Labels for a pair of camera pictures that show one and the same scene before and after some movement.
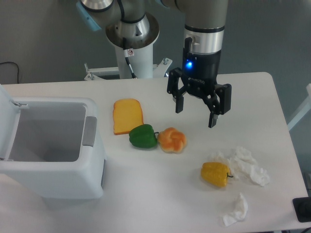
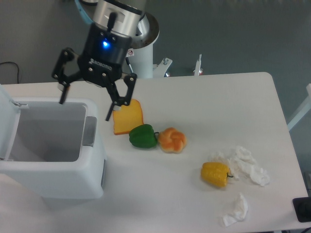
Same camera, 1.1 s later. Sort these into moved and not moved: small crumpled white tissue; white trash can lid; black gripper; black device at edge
Moved: black gripper
Not moved: small crumpled white tissue; black device at edge; white trash can lid
